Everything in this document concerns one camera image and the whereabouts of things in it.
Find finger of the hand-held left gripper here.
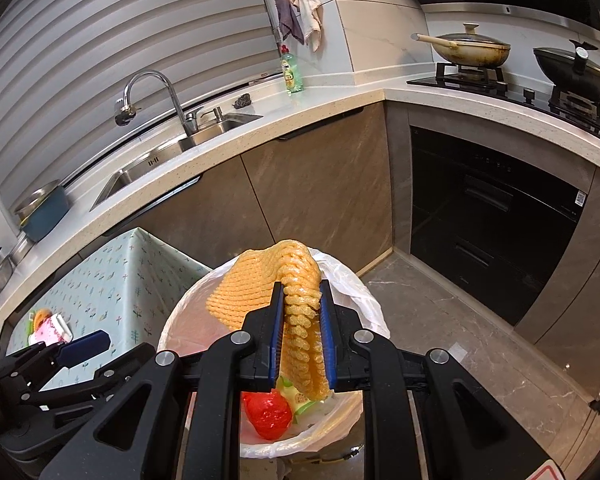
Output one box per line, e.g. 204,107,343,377
0,330,113,401
17,341,161,428

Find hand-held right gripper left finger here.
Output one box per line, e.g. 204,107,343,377
40,282,286,480

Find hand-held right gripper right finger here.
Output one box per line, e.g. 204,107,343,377
320,280,553,480

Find large orange foam net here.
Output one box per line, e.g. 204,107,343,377
205,239,326,403

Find yellow-green tissue pack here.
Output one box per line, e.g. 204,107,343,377
275,375,321,418

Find red plastic bag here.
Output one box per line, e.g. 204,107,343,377
241,391,293,441

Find bin with white liner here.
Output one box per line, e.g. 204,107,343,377
157,250,391,461

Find pink wrapper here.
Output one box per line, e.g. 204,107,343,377
34,314,75,345

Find floral tablecloth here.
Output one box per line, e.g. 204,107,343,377
5,227,213,391

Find flat steel basin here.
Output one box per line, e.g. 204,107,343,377
7,232,36,266

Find blue plastic basin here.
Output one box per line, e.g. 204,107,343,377
15,191,71,243

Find large steel bowl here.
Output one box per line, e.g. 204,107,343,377
11,180,63,223

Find steel sink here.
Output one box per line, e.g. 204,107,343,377
91,112,263,211

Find black built-in oven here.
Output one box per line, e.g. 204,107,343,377
410,127,583,326

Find kitchen counter with brown cabinets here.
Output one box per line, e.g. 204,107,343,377
0,57,600,411

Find chrome faucet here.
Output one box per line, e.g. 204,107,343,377
114,70,201,137

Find green dish soap bottle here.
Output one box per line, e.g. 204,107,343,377
279,44,305,96

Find black gas stove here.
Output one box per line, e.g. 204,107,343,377
406,62,600,143

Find grey window blind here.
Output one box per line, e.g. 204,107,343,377
0,0,281,186

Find purple hanging cloth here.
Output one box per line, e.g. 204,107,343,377
274,0,306,45

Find cream frying pan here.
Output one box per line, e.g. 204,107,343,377
411,22,512,68

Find cream hanging cloth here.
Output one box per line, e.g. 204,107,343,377
286,0,324,53

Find black wok with lid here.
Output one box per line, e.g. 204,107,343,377
532,40,600,103

